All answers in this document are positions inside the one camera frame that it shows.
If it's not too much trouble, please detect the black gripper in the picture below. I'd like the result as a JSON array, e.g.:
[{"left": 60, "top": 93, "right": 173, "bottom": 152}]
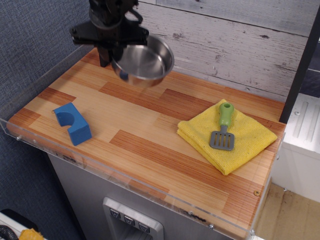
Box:
[{"left": 69, "top": 0, "right": 149, "bottom": 60}]

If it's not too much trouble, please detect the stainless steel pot with handle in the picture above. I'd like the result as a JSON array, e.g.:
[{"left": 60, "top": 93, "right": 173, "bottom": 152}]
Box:
[{"left": 111, "top": 34, "right": 180, "bottom": 88}]

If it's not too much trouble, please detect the blue wooden arch block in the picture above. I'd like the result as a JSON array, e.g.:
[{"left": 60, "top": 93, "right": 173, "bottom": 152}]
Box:
[{"left": 53, "top": 102, "right": 92, "bottom": 146}]

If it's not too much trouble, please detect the clear acrylic table guard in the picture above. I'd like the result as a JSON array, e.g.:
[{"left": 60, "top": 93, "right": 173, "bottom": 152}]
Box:
[{"left": 7, "top": 32, "right": 291, "bottom": 239}]

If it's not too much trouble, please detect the grey cabinet front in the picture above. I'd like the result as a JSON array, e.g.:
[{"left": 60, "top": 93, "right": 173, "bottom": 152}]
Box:
[{"left": 49, "top": 155, "right": 228, "bottom": 240}]

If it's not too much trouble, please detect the silver button panel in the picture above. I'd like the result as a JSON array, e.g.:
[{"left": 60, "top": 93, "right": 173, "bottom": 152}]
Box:
[{"left": 102, "top": 197, "right": 165, "bottom": 240}]

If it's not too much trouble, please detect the white plastic box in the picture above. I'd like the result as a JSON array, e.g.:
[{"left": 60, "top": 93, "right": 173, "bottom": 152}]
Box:
[{"left": 271, "top": 93, "right": 320, "bottom": 202}]

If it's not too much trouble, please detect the dark left vertical post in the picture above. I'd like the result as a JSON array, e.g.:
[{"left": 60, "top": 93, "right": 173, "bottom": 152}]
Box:
[{"left": 95, "top": 45, "right": 113, "bottom": 68}]

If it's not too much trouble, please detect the dark vertical post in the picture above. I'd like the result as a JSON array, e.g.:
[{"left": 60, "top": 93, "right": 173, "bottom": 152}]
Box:
[
  {"left": 95, "top": 45, "right": 113, "bottom": 68},
  {"left": 279, "top": 8, "right": 320, "bottom": 124}
]

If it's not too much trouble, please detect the green handled grey spatula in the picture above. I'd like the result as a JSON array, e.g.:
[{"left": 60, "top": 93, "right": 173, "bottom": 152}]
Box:
[{"left": 209, "top": 102, "right": 235, "bottom": 151}]

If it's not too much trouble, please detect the dark right vertical post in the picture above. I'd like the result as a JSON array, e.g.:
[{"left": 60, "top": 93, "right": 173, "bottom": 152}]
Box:
[{"left": 279, "top": 8, "right": 320, "bottom": 124}]

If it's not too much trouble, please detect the black braided cable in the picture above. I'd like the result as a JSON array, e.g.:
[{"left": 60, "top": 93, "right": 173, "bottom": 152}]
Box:
[{"left": 0, "top": 224, "right": 17, "bottom": 240}]

